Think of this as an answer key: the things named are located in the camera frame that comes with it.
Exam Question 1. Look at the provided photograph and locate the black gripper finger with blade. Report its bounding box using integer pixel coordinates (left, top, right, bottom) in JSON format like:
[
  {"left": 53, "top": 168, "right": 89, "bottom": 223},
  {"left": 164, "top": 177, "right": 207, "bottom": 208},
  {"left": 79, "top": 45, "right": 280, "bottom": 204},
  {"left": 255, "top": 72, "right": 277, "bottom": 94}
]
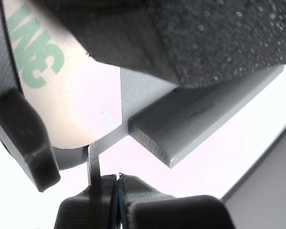
[{"left": 53, "top": 143, "right": 121, "bottom": 229}]

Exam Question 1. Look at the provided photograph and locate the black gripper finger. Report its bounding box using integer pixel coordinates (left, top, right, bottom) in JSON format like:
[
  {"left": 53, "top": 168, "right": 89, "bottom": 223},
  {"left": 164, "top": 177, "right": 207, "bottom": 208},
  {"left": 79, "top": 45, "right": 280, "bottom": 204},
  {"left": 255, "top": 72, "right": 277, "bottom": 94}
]
[{"left": 118, "top": 173, "right": 236, "bottom": 229}]

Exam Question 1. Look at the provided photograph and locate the tan 3M tape liner film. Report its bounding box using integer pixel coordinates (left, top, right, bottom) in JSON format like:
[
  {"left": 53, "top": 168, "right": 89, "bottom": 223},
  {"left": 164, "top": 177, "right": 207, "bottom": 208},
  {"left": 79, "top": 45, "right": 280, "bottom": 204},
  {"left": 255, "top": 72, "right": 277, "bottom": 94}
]
[{"left": 1, "top": 0, "right": 123, "bottom": 150}]

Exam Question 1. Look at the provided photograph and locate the grey printed fixture with legs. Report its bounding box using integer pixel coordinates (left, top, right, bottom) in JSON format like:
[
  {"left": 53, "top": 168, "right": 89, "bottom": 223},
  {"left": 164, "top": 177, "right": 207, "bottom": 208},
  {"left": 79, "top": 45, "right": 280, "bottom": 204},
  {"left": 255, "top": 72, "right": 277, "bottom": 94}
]
[{"left": 0, "top": 0, "right": 286, "bottom": 170}]

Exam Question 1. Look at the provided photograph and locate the black glossy rounded bar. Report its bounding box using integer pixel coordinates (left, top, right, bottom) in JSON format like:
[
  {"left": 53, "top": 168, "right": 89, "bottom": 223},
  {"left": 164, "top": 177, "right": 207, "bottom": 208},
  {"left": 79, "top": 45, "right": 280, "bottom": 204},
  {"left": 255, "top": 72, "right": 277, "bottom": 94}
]
[{"left": 0, "top": 90, "right": 61, "bottom": 193}]

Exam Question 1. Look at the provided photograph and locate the black foam pad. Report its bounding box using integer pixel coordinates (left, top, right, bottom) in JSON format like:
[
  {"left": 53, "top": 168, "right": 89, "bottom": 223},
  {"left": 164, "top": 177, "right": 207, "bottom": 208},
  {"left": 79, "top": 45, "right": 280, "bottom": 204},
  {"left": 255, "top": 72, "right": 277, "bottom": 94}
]
[{"left": 150, "top": 0, "right": 286, "bottom": 90}]

